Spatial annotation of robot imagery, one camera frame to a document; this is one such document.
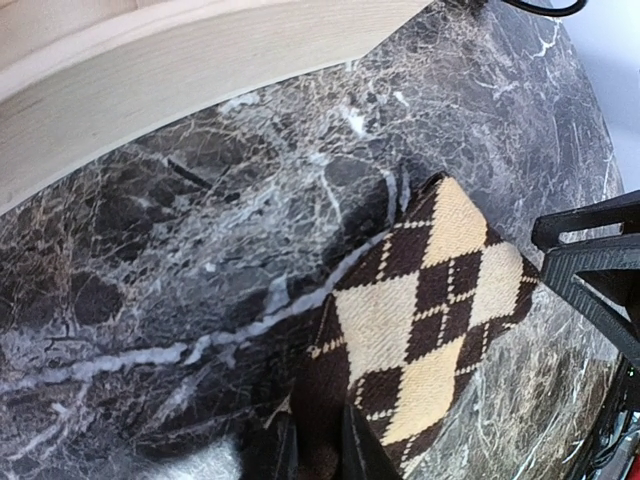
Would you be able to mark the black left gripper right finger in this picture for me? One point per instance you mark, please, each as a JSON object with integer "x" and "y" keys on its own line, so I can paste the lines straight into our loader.
{"x": 362, "y": 456}

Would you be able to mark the wooden compartment tray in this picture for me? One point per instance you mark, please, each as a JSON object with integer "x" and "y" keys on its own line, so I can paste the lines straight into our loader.
{"x": 81, "y": 78}

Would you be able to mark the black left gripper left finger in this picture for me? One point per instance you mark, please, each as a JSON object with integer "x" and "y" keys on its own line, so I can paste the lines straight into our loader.
{"x": 273, "y": 452}

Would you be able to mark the brown beige argyle sock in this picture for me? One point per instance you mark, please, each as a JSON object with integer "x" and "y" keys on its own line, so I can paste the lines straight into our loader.
{"x": 403, "y": 331}

